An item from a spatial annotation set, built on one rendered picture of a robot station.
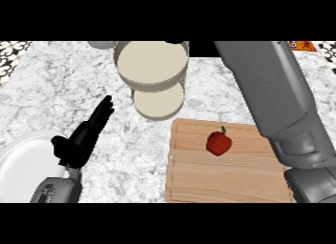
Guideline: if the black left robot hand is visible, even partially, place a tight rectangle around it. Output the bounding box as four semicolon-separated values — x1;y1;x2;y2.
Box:
49;94;115;170

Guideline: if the red squash with green stem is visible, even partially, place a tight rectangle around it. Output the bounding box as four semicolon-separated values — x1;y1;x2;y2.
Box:
204;126;234;157

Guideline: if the wooden cutting board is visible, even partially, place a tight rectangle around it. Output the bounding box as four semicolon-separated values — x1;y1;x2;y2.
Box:
164;117;297;204

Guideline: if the white round plate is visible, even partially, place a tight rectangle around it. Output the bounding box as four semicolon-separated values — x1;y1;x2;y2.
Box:
0;129;70;204

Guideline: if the grey round object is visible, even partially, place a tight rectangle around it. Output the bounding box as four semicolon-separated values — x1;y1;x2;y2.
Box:
86;40;117;51

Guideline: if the black appliance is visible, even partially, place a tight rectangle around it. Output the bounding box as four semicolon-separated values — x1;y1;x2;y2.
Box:
188;40;223;58

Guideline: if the orange packet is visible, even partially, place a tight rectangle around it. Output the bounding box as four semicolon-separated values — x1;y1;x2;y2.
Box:
288;40;319;52

